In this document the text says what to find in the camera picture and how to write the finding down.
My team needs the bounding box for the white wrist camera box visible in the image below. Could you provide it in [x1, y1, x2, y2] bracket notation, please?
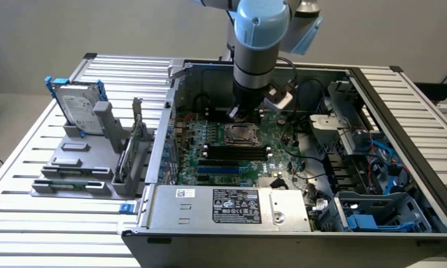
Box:
[260, 83, 297, 113]

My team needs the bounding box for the blue disk bay latch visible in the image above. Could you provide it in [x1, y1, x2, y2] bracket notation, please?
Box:
[347, 214, 379, 232]

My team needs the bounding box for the black camera cable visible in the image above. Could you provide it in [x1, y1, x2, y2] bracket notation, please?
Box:
[277, 56, 299, 93]

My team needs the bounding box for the silver chipset heat sink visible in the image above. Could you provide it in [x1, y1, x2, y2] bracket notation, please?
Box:
[258, 178, 285, 190]

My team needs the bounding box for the black expansion slot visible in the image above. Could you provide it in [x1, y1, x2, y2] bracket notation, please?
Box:
[198, 159, 240, 169]

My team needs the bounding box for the green motherboard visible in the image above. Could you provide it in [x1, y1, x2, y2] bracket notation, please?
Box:
[163, 110, 323, 231]

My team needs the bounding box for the black wire loop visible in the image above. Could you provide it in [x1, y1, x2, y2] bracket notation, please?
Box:
[297, 79, 326, 113]

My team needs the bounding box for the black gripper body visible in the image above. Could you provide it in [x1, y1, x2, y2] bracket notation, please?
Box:
[232, 83, 266, 124]

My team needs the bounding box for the black RAM slot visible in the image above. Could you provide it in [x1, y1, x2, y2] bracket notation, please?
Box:
[204, 154, 273, 159]
[206, 147, 271, 152]
[207, 144, 270, 149]
[206, 151, 271, 156]

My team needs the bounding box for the grey disk bay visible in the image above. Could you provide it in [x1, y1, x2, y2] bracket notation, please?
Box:
[334, 190, 439, 233]

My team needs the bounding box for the open black PC case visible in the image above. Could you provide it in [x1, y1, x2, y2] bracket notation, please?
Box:
[120, 58, 447, 268]

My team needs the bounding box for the blue data wire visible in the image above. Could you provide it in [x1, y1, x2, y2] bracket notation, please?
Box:
[370, 138, 397, 197]

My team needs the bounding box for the CPU socket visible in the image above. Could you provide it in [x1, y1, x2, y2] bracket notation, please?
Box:
[222, 123, 265, 147]

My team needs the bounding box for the grey parts rack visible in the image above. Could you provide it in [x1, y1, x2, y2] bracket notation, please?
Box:
[28, 100, 162, 200]

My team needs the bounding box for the grey metal drive cage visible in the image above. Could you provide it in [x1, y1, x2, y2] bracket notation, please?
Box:
[309, 80, 382, 156]

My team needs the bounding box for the blue table clamp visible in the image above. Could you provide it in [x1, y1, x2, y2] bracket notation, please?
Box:
[118, 203, 136, 216]

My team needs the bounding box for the silver power supply unit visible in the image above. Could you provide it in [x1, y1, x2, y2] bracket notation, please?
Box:
[148, 185, 315, 233]

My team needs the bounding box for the blue disk carrier frame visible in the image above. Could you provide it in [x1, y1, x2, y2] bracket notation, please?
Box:
[43, 76, 110, 139]

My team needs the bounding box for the green RAM stick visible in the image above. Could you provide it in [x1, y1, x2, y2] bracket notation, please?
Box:
[32, 180, 106, 191]

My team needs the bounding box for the green graphics card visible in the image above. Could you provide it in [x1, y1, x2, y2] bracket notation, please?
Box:
[115, 97, 147, 183]

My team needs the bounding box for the silver hard disk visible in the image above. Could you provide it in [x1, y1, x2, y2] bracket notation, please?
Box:
[56, 84, 106, 131]

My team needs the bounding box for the blue expansion slot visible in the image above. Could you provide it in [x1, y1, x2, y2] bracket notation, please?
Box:
[196, 166, 240, 174]

